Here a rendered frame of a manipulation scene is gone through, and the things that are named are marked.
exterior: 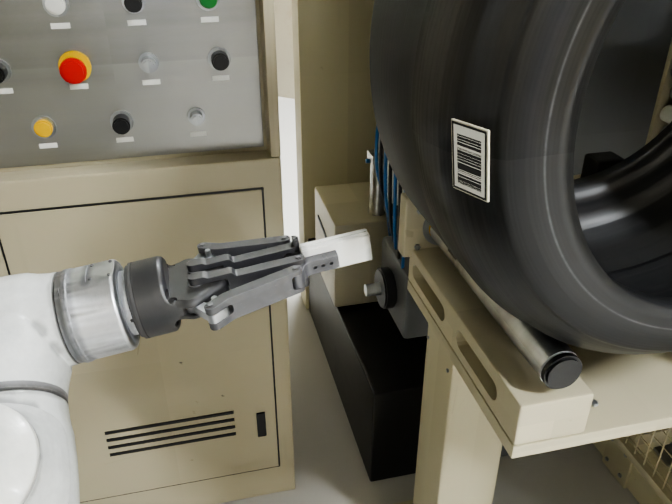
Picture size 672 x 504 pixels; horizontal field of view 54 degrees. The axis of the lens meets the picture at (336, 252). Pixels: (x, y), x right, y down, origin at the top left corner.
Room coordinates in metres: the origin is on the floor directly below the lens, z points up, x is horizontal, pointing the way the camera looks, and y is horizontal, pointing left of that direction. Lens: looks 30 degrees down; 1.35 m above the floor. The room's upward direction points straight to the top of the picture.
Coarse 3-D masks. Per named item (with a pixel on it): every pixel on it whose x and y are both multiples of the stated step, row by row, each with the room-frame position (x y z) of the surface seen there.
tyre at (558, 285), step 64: (384, 0) 0.67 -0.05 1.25; (448, 0) 0.53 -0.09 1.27; (512, 0) 0.49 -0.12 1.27; (576, 0) 0.48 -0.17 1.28; (384, 64) 0.64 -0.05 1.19; (448, 64) 0.51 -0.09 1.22; (512, 64) 0.48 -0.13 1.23; (576, 64) 0.47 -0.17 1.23; (384, 128) 0.66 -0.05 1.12; (448, 128) 0.50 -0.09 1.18; (512, 128) 0.47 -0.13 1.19; (576, 128) 0.47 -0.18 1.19; (448, 192) 0.51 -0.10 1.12; (512, 192) 0.47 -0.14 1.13; (576, 192) 0.81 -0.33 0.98; (640, 192) 0.83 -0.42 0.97; (512, 256) 0.48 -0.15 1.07; (576, 256) 0.48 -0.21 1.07; (640, 256) 0.74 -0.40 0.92; (576, 320) 0.49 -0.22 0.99; (640, 320) 0.50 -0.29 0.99
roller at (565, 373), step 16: (448, 256) 0.78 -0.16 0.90; (464, 272) 0.73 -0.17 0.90; (480, 288) 0.68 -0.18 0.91; (496, 304) 0.64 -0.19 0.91; (496, 320) 0.63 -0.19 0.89; (512, 320) 0.61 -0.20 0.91; (512, 336) 0.59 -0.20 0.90; (528, 336) 0.57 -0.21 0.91; (544, 336) 0.56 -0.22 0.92; (528, 352) 0.56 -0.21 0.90; (544, 352) 0.54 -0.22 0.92; (560, 352) 0.54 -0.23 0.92; (544, 368) 0.53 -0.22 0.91; (560, 368) 0.53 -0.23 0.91; (576, 368) 0.53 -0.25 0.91; (560, 384) 0.53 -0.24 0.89
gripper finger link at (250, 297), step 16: (288, 272) 0.52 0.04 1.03; (240, 288) 0.50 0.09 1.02; (256, 288) 0.50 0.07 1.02; (272, 288) 0.51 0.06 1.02; (288, 288) 0.51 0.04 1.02; (304, 288) 0.52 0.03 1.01; (208, 304) 0.48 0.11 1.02; (224, 304) 0.48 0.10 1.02; (240, 304) 0.49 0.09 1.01; (256, 304) 0.50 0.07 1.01; (224, 320) 0.48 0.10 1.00
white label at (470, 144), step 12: (456, 120) 0.49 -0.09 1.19; (456, 132) 0.49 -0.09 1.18; (468, 132) 0.48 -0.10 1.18; (480, 132) 0.47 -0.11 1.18; (456, 144) 0.49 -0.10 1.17; (468, 144) 0.48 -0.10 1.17; (480, 144) 0.47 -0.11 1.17; (456, 156) 0.49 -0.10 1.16; (468, 156) 0.48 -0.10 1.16; (480, 156) 0.47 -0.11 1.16; (456, 168) 0.49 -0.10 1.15; (468, 168) 0.48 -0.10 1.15; (480, 168) 0.47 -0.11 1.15; (456, 180) 0.49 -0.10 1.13; (468, 180) 0.48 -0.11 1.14; (480, 180) 0.47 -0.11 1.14; (468, 192) 0.48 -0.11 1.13; (480, 192) 0.47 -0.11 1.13
